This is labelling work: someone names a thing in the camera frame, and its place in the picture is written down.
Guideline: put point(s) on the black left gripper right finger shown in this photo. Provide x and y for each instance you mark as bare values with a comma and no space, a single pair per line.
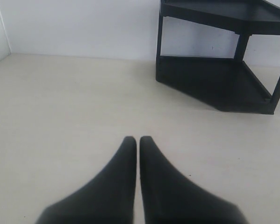
170,198

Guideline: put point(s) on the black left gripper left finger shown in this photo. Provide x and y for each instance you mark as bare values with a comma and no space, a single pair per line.
107,199

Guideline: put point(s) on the black two-tier metal rack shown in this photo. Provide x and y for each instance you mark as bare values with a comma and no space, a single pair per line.
227,84

